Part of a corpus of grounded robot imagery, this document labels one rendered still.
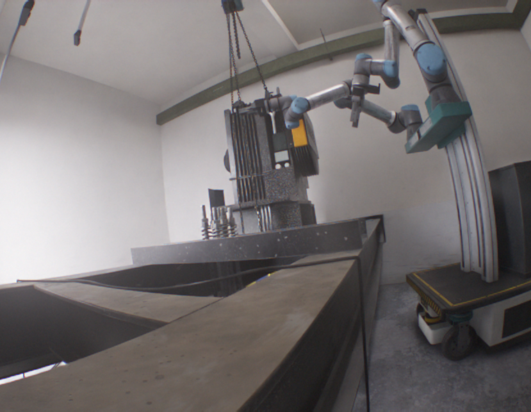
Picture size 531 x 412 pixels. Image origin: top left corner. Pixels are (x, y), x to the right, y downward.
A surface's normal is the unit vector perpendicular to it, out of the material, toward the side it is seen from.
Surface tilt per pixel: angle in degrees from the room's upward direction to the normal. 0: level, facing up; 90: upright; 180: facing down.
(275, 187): 90
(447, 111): 90
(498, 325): 90
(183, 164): 90
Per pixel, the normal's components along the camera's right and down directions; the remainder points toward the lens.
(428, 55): -0.60, 0.15
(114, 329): -0.44, -0.01
